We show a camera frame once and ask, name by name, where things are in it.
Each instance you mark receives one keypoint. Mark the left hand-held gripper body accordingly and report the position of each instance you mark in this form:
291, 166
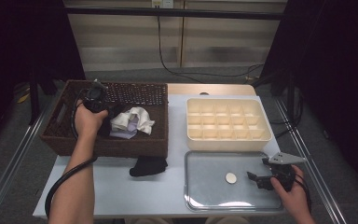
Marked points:
94, 99

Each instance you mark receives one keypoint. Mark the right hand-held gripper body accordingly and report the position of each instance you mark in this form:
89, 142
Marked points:
284, 174

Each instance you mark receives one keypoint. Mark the black sock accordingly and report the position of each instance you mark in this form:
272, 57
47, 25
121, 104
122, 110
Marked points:
105, 126
149, 166

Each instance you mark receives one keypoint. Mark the brown wicker basket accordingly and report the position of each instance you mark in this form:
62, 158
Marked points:
74, 140

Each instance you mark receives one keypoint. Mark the cream divided storage box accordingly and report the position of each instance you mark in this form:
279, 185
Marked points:
223, 144

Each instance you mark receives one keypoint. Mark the white sock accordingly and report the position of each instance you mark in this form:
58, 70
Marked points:
136, 119

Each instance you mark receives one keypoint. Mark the clear plastic lid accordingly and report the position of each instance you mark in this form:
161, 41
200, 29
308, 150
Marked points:
208, 186

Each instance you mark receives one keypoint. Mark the person's left hand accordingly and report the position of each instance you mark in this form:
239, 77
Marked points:
87, 123

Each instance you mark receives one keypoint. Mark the person's right hand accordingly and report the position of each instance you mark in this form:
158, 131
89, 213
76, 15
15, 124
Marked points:
295, 199

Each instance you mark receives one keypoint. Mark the purple sock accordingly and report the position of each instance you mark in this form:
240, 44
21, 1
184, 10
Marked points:
126, 133

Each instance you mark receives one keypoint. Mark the person's right leg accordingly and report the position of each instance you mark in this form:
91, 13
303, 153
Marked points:
227, 221

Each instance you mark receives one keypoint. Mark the person's leg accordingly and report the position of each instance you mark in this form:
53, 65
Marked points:
227, 221
149, 221

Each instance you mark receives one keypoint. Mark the black stand leg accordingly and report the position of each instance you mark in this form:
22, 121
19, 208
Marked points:
33, 99

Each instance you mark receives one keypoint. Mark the yellow floor object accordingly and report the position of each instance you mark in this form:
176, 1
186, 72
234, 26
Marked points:
22, 99

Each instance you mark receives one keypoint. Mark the black horizontal bar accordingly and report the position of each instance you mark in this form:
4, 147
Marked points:
121, 11

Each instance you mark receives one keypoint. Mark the round table grommet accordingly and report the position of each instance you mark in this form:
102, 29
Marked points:
203, 93

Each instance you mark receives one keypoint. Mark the dark curtain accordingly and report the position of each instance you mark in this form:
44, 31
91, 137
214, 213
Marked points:
338, 62
18, 37

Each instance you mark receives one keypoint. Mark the person's left leg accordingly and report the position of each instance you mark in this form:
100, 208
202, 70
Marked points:
149, 221

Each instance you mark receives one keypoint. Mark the metal floor rail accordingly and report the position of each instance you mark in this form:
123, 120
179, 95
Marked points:
12, 168
305, 152

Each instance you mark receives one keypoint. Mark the black stand post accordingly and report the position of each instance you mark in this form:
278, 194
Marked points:
290, 93

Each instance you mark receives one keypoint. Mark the white wall socket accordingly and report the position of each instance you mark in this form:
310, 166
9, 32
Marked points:
163, 3

